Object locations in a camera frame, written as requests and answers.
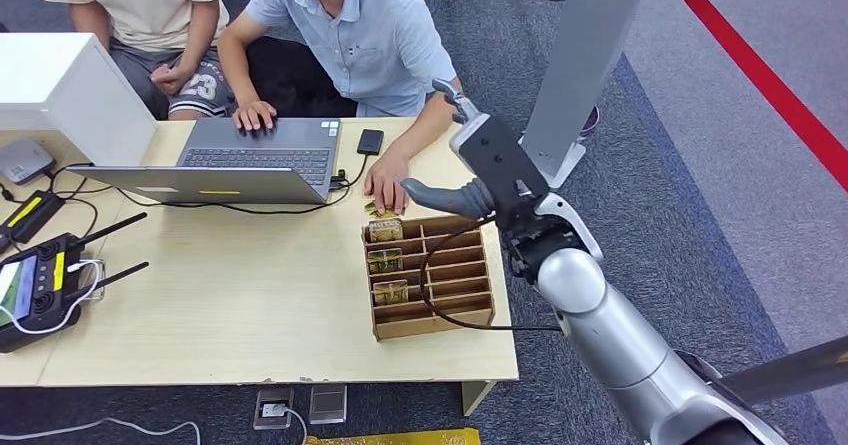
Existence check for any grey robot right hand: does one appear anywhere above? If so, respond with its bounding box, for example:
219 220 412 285
400 78 480 221

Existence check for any person's left hand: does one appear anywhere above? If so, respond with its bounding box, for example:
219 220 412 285
364 150 411 217
150 62 193 97

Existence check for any person's right hand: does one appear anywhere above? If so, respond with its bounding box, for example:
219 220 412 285
231 100 278 132

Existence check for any person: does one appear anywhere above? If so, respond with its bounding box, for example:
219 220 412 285
217 0 463 217
23 0 233 122

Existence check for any wooden card organizer box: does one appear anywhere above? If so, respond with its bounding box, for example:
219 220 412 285
361 214 496 343

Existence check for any black external drive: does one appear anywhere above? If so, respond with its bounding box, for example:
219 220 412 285
356 128 386 157

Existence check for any grey laptop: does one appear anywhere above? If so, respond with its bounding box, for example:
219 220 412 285
68 117 343 206

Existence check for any white box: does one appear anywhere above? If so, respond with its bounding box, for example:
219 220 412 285
0 32 159 168

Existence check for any grey router box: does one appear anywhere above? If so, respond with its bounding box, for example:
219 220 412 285
0 137 57 187

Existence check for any black device with yellow label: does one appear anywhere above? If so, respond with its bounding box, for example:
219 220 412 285
0 190 66 255

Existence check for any wooden desk leg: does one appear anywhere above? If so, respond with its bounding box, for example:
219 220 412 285
460 380 497 418

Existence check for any grey kiosk stand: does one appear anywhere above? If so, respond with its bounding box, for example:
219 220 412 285
517 0 657 190

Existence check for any grey floor socket cover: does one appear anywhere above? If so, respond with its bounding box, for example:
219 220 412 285
308 384 348 426

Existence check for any black remote controller with antennas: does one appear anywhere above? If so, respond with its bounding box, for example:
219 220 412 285
0 211 151 355

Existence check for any yellow bag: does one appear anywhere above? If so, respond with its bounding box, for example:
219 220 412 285
304 427 482 445

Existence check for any floor socket with white plug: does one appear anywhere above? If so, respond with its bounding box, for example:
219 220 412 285
252 388 295 431

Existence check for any white rimmed round base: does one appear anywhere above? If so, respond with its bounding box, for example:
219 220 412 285
675 349 737 397

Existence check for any red barrier belt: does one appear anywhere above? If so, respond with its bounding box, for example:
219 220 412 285
657 0 848 195

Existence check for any grey metal bar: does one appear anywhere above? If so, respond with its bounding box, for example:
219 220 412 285
718 334 848 405

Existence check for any thin black drive cable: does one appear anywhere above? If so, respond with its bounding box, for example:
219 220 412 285
115 153 369 217

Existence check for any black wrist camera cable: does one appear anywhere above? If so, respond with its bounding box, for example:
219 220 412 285
418 216 566 333

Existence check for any black router cable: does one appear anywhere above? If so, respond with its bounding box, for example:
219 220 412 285
44 162 119 239

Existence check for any white controller cable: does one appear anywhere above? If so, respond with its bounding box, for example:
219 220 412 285
0 259 107 336

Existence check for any short white plug cable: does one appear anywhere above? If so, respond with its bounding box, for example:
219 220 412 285
281 407 309 445

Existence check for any long white floor cable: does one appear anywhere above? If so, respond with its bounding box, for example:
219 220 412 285
0 417 202 445

